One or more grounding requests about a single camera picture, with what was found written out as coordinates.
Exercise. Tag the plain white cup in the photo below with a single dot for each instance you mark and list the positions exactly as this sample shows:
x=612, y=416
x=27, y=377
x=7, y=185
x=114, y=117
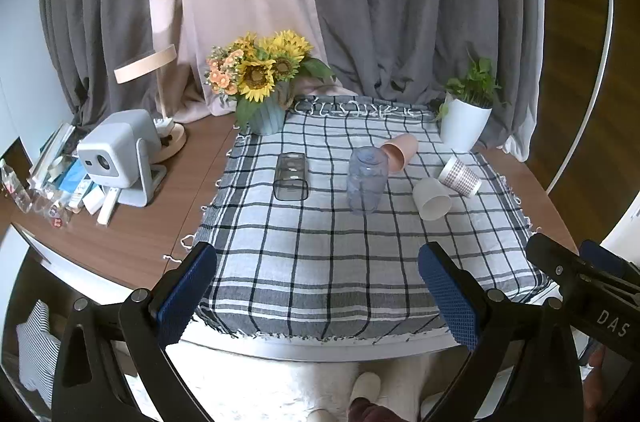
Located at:
x=431, y=198

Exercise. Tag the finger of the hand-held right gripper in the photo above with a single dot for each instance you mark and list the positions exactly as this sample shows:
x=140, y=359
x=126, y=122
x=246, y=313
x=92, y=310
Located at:
x=552, y=258
x=606, y=256

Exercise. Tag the grey checked cloth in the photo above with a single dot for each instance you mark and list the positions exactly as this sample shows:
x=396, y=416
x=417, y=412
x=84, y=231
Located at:
x=330, y=252

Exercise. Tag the blue clear plastic cup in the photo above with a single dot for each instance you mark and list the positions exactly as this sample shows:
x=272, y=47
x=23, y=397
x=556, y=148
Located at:
x=366, y=182

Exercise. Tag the checked paper cup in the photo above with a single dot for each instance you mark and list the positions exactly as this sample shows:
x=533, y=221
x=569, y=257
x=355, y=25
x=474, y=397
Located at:
x=461, y=176

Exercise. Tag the white remote control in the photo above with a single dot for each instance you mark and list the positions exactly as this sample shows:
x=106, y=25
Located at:
x=107, y=207

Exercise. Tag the white slipper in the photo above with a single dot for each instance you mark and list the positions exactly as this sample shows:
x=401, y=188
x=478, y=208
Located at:
x=365, y=386
x=432, y=406

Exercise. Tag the sunflower bouquet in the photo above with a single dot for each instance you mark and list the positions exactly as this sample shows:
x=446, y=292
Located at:
x=257, y=75

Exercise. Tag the white fluffy rug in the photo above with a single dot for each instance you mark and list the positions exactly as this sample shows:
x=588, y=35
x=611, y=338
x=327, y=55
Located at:
x=260, y=382

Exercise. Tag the green plant in white pot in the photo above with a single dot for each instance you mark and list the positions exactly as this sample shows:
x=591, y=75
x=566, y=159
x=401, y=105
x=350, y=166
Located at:
x=464, y=125

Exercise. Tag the dark clear rectangular cup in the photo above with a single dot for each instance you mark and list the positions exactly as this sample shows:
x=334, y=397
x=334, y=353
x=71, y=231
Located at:
x=290, y=177

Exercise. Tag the beige desk lamp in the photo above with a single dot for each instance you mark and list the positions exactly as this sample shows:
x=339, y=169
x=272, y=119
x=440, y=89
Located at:
x=145, y=63

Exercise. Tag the ribbed teal vase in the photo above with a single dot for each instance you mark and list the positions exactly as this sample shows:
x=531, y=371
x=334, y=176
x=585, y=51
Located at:
x=267, y=120

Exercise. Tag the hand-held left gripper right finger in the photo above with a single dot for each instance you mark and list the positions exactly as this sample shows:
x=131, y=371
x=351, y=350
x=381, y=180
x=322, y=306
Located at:
x=450, y=297

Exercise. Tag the pink cup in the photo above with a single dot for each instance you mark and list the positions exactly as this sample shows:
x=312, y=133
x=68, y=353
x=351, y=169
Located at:
x=402, y=150

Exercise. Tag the white curved hoop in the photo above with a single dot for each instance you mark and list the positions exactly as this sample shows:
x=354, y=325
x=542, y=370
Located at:
x=602, y=52

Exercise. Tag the clear plastic bottle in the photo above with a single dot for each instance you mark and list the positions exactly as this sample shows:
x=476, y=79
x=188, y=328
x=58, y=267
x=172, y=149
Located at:
x=30, y=197

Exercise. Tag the stack of books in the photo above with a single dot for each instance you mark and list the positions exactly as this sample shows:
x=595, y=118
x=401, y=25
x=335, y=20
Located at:
x=50, y=157

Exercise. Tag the striped star pillow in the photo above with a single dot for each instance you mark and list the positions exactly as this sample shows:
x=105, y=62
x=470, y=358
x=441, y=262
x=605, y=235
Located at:
x=37, y=347

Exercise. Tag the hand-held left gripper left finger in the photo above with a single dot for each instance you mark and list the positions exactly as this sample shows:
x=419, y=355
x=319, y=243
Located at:
x=186, y=289

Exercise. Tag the white projector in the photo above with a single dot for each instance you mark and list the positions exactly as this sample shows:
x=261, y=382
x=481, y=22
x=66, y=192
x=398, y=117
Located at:
x=117, y=152

